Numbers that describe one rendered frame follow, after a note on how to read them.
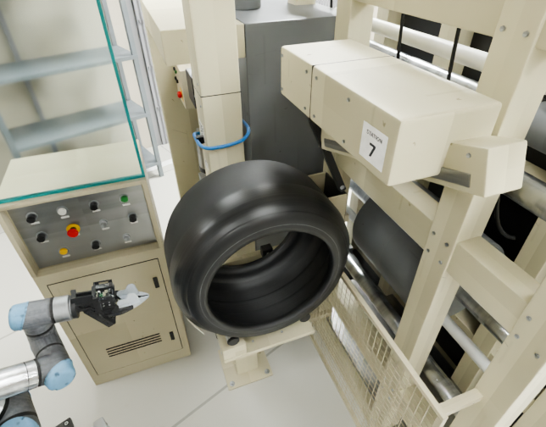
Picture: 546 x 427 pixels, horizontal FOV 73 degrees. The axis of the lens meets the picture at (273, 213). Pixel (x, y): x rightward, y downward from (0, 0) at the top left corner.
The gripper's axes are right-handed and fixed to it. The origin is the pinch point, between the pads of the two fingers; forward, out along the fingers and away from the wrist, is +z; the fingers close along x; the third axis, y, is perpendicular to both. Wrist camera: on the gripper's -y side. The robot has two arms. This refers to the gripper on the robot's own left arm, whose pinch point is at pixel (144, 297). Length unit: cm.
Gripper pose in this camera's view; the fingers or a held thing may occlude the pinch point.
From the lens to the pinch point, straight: 125.8
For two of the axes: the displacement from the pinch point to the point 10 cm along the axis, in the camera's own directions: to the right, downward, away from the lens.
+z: 9.3, -1.2, 3.4
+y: 1.0, -8.1, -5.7
